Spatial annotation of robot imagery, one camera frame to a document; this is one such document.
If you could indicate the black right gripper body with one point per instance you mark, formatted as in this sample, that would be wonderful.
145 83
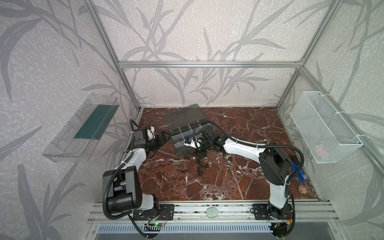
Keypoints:
202 143

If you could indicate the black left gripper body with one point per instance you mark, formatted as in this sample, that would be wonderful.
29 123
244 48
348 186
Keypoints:
160 139

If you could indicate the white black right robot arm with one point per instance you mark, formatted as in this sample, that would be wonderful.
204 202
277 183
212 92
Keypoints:
276 165

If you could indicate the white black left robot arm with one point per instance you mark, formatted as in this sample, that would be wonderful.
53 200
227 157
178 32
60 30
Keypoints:
122 191

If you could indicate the grey compartment organizer box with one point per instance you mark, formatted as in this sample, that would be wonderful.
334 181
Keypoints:
186 123

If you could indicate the green oval button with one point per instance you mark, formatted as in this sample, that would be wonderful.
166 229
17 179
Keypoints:
212 212

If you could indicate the green circuit board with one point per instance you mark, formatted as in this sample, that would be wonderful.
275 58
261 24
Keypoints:
155 227

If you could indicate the blue stapler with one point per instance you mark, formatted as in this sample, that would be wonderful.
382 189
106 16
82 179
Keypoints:
301 175

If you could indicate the small round orange object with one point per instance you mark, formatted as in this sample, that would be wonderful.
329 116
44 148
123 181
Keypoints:
302 190

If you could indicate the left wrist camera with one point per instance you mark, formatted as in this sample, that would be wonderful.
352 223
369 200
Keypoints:
143 136

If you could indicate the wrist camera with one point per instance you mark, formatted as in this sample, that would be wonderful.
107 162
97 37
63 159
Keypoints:
190 142
143 136

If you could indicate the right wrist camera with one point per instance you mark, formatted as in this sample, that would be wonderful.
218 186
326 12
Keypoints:
190 142

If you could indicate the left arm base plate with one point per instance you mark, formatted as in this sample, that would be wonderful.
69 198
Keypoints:
165 212

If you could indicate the clear plastic wall bin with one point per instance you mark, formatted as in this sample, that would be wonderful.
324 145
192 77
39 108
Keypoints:
78 139

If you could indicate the aluminium horizontal frame bar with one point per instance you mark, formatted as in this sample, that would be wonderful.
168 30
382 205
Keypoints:
209 64

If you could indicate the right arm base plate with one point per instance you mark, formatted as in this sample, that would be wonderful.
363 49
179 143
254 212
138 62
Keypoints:
269 212

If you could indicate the white wire mesh basket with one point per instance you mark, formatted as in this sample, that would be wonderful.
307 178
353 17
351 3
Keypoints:
325 131

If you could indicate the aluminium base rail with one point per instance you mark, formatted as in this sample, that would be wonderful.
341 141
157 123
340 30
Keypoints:
243 211

